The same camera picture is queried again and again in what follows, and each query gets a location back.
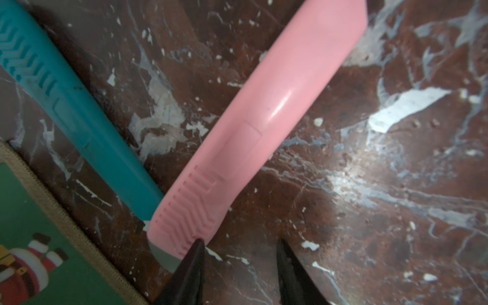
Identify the pink utility knife crosswise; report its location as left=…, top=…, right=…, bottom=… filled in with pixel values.
left=147, top=0, right=368, bottom=272

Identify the teal utility knife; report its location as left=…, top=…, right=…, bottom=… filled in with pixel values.
left=1, top=1, right=163, bottom=224

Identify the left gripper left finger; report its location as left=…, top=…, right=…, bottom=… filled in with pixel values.
left=152, top=239, right=205, bottom=305

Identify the green Christmas jute pouch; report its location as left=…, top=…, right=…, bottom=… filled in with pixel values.
left=1, top=142, right=147, bottom=304

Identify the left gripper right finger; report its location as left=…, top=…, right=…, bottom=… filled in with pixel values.
left=277, top=239, right=331, bottom=305

